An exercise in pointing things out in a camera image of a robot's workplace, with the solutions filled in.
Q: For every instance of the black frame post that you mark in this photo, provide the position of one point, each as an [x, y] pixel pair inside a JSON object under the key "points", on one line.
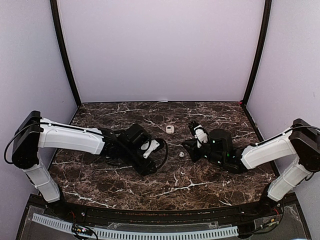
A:
{"points": [[258, 53], [63, 51]]}

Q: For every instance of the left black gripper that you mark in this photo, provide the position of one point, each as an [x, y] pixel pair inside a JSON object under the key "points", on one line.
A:
{"points": [[143, 169]]}

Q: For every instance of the black front table rail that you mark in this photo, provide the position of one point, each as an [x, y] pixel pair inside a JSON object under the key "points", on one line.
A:
{"points": [[101, 215]]}

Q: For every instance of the beige gold-rimmed charging case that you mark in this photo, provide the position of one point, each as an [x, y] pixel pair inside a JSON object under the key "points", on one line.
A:
{"points": [[169, 129]]}

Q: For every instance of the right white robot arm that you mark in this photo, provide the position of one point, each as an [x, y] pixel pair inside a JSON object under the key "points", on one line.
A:
{"points": [[300, 140]]}

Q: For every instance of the white bud earbud right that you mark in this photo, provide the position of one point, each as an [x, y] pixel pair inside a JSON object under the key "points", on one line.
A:
{"points": [[181, 154]]}

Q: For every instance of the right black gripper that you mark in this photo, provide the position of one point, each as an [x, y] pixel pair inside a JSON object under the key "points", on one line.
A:
{"points": [[192, 151]]}

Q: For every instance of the left black frame post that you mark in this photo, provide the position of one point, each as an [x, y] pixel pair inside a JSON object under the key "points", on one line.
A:
{"points": [[63, 51]]}

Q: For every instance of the white slotted cable duct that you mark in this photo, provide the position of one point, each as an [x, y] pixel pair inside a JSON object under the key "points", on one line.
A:
{"points": [[121, 231]]}

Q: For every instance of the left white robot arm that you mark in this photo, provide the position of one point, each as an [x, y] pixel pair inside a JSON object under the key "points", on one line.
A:
{"points": [[37, 132]]}

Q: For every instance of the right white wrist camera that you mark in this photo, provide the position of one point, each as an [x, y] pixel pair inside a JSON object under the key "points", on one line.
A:
{"points": [[199, 133]]}

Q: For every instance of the right black frame post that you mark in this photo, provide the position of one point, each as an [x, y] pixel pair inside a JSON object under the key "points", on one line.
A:
{"points": [[258, 53]]}

